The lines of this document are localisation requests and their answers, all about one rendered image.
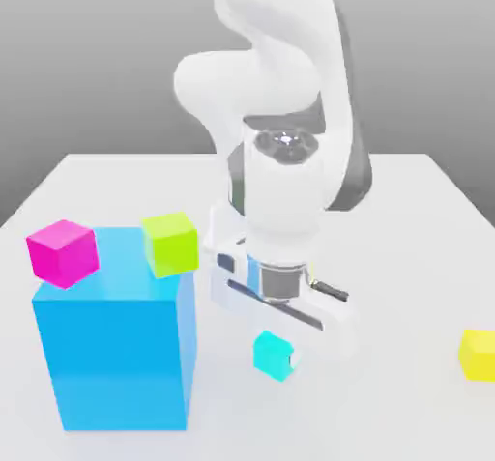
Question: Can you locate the small cyan cube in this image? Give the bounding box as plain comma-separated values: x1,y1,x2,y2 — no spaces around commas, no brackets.
252,330,298,384

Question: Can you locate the small magenta cube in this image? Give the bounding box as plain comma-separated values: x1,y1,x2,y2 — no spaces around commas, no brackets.
25,218,101,290

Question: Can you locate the small yellow cube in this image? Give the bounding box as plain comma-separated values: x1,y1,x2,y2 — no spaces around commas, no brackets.
457,329,495,384

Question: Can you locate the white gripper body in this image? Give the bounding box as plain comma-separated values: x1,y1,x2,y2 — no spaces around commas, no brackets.
209,273,359,356

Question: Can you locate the small lime green cube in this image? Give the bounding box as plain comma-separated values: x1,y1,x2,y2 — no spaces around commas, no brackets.
140,211,201,279

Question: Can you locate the large blue box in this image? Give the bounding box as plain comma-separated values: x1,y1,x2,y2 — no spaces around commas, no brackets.
31,226,199,432

